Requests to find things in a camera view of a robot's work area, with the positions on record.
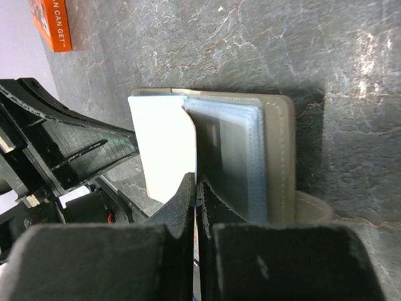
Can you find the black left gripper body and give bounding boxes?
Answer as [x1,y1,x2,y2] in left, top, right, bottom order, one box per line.
[1,157,147,262]

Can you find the grey card holder wallet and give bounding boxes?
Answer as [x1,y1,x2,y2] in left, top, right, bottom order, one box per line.
[131,88,333,225]

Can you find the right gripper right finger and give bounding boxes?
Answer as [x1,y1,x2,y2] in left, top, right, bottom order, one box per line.
[197,179,385,300]

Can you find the credit card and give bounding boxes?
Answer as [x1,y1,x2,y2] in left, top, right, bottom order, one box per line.
[128,94,197,204]

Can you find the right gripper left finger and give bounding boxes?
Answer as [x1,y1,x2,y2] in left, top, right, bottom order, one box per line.
[1,173,196,300]

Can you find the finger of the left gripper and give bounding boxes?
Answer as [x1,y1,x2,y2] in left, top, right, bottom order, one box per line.
[1,78,139,191]

